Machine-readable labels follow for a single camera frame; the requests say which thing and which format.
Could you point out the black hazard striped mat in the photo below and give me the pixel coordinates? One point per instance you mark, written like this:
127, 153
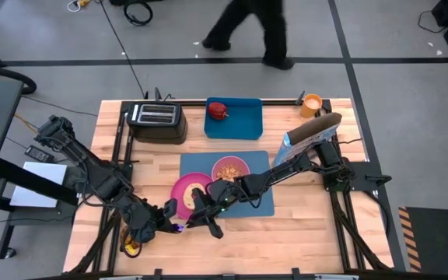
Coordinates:
438, 241

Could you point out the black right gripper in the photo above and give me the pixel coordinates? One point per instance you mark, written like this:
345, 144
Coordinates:
208, 202

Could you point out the red apple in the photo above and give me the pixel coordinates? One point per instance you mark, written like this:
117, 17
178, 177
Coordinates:
217, 110

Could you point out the blue placemat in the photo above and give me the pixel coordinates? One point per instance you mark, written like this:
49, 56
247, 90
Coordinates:
197, 163

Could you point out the black aluminium table frame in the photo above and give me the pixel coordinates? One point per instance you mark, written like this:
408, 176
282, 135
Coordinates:
340, 233

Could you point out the magenta plate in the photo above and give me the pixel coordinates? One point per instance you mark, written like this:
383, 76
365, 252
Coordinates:
179, 186

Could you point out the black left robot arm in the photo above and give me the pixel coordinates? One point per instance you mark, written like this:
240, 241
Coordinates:
92, 171

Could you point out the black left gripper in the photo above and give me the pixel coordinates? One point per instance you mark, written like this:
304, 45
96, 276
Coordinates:
158, 223

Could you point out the orange cup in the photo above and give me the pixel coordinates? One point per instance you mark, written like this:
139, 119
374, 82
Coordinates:
311, 105

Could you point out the black power adapter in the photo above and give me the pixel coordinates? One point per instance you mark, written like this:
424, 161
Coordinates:
39, 153

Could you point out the blue plastic tray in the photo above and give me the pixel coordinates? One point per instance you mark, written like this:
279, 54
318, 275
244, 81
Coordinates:
243, 120

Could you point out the blue cinnamon squares cereal box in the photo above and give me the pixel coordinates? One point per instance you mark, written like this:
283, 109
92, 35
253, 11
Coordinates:
309, 134

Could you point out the cereal squares heap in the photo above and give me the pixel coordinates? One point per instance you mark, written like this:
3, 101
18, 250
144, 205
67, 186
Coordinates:
229, 172

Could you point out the light pink bowl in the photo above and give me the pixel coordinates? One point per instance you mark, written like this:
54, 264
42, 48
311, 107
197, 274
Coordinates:
216, 165

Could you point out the bagel half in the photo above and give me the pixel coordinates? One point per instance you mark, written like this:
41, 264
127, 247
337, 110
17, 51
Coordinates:
189, 196

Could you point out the person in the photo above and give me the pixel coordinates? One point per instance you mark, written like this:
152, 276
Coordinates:
270, 27

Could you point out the white flat box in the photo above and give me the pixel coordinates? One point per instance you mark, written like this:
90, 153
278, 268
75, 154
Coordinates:
37, 186

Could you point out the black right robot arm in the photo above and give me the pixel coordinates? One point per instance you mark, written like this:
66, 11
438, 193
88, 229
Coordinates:
286, 171

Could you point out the black toaster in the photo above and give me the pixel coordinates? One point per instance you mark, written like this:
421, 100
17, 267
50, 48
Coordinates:
158, 124

